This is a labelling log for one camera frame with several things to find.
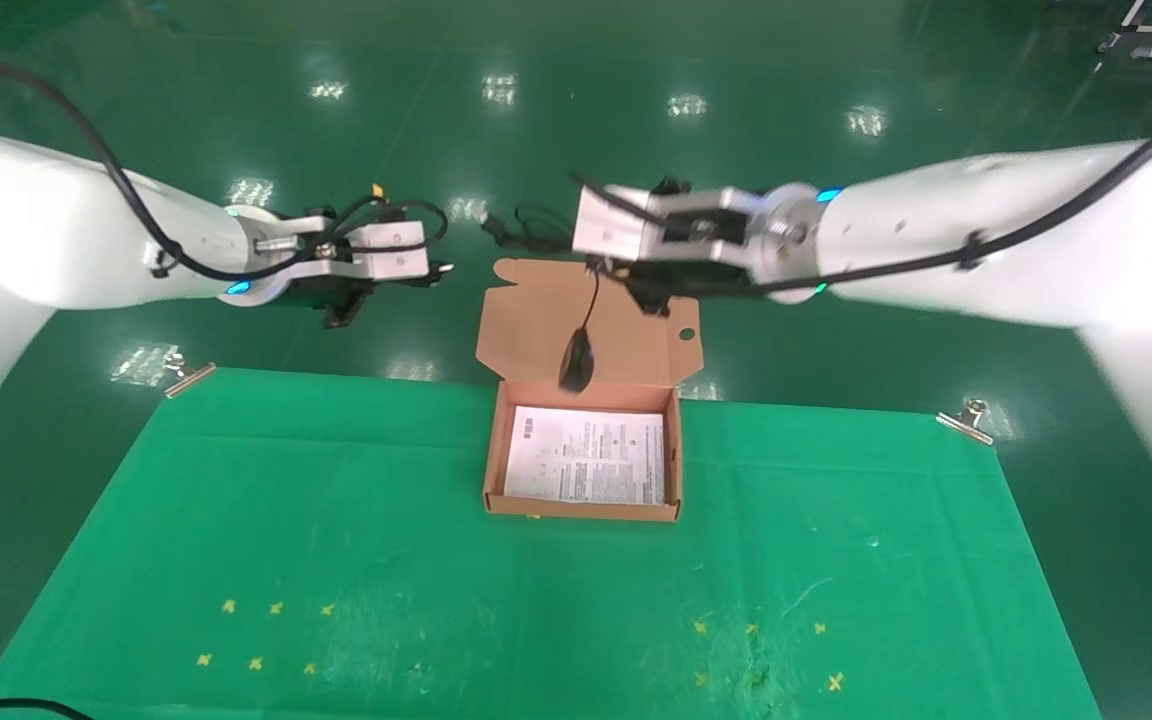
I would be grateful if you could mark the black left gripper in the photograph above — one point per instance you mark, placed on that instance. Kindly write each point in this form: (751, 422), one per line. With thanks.
(321, 290)

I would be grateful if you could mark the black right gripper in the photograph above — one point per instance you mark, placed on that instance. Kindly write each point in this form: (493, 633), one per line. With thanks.
(706, 270)

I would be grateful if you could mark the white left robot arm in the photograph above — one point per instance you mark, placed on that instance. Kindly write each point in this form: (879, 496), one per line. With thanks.
(26, 220)

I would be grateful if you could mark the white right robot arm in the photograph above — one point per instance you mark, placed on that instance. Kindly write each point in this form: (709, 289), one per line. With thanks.
(1036, 240)

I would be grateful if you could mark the brown cardboard box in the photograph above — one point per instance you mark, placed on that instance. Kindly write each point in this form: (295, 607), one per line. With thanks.
(536, 320)

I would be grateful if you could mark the white printed instruction sheet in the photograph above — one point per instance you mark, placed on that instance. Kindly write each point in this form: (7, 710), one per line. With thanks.
(586, 455)

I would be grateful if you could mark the green table cloth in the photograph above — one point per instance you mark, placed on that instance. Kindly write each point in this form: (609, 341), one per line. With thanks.
(336, 500)

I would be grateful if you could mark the silver metal binder clip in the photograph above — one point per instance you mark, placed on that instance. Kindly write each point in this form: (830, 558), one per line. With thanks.
(968, 420)
(188, 378)

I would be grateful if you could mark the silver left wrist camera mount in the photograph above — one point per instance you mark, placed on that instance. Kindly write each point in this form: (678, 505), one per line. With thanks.
(391, 250)

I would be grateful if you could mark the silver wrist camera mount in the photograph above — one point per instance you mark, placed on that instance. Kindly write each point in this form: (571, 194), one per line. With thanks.
(611, 225)
(391, 250)

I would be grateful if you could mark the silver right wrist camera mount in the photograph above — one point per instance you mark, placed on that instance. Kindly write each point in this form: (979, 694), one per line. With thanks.
(611, 225)

